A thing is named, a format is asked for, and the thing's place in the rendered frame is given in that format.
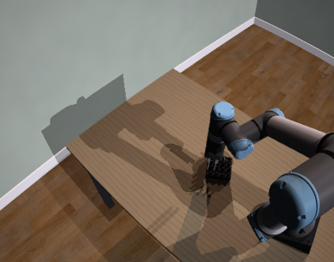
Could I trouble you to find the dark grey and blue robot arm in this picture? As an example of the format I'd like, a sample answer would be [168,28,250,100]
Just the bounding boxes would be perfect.
[209,101,334,243]

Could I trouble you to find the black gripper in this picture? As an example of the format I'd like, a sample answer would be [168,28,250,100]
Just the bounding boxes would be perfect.
[205,129,225,170]

